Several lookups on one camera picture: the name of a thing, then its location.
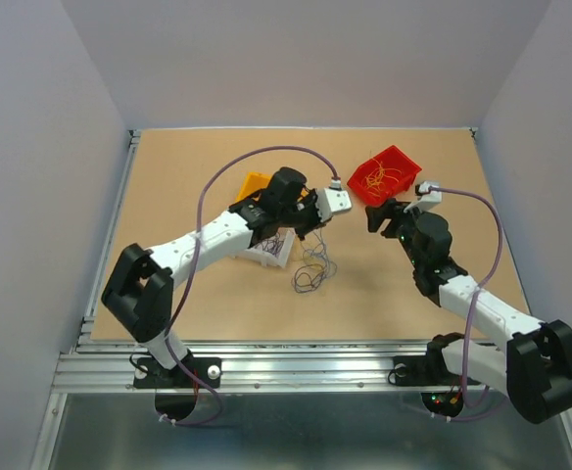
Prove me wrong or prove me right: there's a purple camera cable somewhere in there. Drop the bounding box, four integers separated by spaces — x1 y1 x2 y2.
430 186 510 423
157 145 342 428

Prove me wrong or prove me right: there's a thin wire bundle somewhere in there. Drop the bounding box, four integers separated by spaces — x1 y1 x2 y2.
291 229 339 295

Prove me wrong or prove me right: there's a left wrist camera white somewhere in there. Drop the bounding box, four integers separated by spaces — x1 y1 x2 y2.
315 188 353 222

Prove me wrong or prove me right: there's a purple thin wire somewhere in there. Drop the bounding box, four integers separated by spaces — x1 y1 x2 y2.
259 234 292 259

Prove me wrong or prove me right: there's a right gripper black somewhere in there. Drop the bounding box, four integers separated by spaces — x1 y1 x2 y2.
364 197 429 268

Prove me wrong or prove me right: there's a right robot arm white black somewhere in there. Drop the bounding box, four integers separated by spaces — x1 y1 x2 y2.
365 199 572 424

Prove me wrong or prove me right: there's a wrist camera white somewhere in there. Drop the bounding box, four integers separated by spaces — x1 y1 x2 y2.
404 181 442 213
315 188 353 222

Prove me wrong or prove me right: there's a yellow plastic bin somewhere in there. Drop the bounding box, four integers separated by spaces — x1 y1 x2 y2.
235 166 315 206

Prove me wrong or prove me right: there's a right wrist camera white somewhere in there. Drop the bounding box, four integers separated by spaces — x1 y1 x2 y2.
404 181 442 213

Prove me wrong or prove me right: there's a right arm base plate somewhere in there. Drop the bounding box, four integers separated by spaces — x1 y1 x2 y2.
387 354 461 387

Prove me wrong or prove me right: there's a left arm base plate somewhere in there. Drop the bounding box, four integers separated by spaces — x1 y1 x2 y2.
129 354 222 390

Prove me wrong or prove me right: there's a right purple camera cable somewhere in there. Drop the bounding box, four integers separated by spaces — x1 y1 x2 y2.
430 186 510 423

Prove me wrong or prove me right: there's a yellow thin wire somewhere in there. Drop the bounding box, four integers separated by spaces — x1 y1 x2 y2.
358 154 407 197

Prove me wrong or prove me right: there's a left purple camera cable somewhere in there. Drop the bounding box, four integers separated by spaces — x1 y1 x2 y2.
157 145 342 428

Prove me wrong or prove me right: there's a red plastic bin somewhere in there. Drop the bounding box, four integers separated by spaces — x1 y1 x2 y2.
347 145 422 207

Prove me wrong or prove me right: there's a white plastic bin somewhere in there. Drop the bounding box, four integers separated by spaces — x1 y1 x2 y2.
232 229 295 268

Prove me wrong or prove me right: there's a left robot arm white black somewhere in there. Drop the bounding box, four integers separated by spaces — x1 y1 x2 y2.
102 167 352 386

